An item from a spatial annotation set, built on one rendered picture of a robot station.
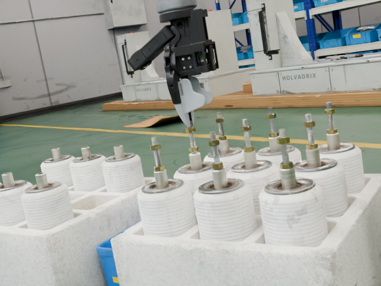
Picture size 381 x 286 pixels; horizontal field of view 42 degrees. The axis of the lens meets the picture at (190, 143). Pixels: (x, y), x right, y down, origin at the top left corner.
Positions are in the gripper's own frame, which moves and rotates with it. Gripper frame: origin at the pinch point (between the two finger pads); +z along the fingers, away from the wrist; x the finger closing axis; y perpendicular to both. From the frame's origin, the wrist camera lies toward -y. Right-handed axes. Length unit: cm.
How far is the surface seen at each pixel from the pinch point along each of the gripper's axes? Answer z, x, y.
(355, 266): 22.9, -15.2, 29.6
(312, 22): -26, 591, -50
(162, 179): 8.0, -12.5, -0.9
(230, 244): 16.8, -20.8, 12.5
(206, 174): 10.2, -3.4, 3.6
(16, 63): -40, 472, -432
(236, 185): 9.5, -14.5, 12.9
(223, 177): 7.9, -14.5, 10.8
